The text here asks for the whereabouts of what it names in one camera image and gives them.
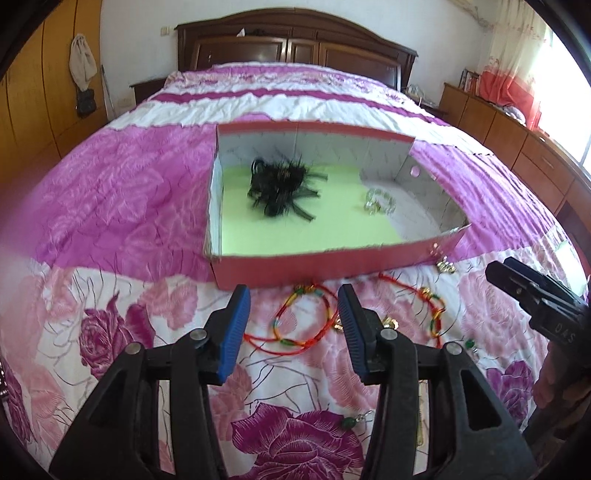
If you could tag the dark wooden nightstand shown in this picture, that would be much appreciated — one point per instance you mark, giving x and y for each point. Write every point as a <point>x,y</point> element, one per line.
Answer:
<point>436,110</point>
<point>147,90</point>

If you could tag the pink floral bedspread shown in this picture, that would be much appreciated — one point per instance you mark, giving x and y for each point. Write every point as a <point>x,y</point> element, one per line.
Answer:
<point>138,194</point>

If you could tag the green bead charm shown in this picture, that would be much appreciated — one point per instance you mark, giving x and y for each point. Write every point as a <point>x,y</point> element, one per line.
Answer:
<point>470,345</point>

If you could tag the light green paper sheet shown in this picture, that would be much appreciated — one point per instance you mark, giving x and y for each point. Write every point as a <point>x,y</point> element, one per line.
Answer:
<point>295,230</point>

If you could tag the gold bell cluster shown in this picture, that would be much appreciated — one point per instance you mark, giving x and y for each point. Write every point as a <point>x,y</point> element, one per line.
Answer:
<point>445,266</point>

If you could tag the small black bag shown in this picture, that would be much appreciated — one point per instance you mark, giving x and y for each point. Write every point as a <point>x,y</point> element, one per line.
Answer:
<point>86,102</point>

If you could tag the bright window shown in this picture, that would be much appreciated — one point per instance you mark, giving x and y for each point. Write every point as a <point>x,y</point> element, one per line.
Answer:
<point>570,115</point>

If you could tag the person's right hand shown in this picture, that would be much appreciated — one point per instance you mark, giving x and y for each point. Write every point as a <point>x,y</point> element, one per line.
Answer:
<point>551,378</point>

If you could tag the orange white floral curtain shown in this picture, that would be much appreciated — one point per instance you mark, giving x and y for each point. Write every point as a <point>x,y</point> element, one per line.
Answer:
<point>512,69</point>

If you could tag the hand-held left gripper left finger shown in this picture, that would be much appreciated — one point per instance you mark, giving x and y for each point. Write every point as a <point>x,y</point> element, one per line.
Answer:
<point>233,332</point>

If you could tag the thin white pole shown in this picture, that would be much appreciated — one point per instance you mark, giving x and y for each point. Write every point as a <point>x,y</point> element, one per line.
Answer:
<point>107,92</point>

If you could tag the light wooden wardrobe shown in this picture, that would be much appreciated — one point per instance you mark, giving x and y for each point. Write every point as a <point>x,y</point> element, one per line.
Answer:
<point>41,115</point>

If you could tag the dark wooden headboard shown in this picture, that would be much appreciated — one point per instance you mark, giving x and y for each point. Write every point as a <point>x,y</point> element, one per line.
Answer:
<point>300,41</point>

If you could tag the low wooden cabinet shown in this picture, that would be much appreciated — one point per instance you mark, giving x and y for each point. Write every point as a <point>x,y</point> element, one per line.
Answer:
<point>508,138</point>

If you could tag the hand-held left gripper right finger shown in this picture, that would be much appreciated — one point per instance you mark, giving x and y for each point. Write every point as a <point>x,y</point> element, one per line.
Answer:
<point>353,337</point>

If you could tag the row of books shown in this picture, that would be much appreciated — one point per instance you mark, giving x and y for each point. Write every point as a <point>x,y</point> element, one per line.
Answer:
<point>470,82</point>

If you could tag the small gold bell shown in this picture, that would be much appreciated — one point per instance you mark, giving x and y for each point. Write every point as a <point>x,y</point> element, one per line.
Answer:
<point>390,325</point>
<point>340,326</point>

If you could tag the beige cloth bag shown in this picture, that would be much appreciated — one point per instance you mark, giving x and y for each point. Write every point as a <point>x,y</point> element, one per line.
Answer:
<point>82,60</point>

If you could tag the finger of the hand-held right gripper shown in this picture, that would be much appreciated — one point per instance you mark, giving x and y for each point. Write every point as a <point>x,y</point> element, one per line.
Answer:
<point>531,273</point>
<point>510,281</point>

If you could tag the red cardboard box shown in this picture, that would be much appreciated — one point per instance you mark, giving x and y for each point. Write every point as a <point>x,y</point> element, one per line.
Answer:
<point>323,267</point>

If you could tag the green bead earring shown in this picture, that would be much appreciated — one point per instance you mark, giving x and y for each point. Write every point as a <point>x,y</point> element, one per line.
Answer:
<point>349,422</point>

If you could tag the black feather hair accessory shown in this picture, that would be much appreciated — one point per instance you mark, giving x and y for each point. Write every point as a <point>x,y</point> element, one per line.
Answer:
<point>277,184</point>

